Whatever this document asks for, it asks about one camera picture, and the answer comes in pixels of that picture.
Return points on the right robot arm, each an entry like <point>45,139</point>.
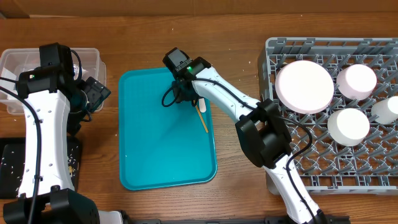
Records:
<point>262,131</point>

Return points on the large pink plate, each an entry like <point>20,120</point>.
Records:
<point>304,87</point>

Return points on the pink bowl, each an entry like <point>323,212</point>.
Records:
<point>356,82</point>

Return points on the teal plastic tray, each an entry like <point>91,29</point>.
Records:
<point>161,147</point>

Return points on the wooden chopstick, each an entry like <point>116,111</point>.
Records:
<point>201,119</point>

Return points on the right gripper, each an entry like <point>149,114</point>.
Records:
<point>184,95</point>

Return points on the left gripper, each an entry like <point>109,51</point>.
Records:
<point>99,91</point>

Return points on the grey dishwasher rack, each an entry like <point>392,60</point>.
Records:
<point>325,166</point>

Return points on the white plastic fork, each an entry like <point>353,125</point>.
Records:
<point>202,105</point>

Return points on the pale green cup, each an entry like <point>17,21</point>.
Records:
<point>385,110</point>

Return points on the clear plastic bin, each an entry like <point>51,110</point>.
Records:
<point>16,61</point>

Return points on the black tray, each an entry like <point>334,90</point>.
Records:
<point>13,158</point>

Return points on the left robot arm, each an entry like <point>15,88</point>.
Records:
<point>55,100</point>

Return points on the white bowl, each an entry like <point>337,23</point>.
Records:
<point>348,127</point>

